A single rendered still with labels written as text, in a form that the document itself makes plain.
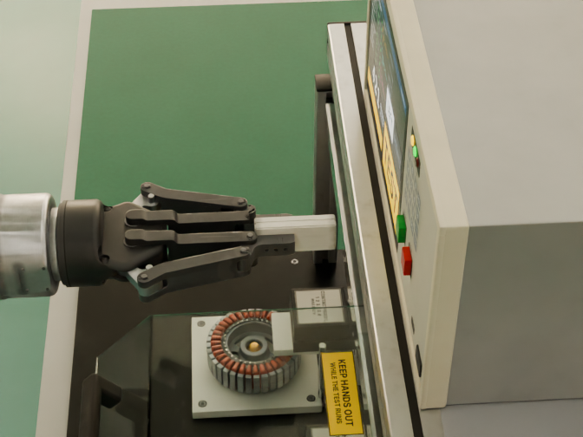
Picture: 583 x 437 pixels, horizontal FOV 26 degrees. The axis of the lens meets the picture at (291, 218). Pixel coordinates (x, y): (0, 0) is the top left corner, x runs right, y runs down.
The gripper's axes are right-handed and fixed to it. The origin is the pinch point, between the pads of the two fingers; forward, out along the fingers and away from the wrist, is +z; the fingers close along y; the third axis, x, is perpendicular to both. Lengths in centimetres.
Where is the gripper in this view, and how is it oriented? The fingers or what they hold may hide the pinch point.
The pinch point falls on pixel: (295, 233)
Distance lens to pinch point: 109.4
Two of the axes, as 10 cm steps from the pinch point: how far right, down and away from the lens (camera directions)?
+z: 10.0, -0.4, 0.5
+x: 0.0, -7.4, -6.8
